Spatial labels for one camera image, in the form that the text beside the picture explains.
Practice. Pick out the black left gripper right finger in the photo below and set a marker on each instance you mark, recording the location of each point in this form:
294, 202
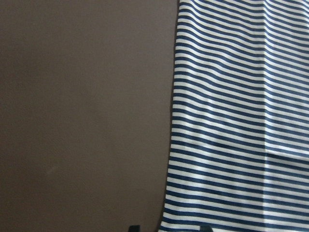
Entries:
205, 228

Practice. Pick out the navy white striped polo shirt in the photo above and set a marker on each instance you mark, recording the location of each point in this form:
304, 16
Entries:
239, 155

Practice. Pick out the brown paper table cover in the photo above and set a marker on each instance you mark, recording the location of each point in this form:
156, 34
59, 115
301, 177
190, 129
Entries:
85, 91

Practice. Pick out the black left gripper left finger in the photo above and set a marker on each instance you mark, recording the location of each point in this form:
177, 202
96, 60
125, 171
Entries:
134, 229

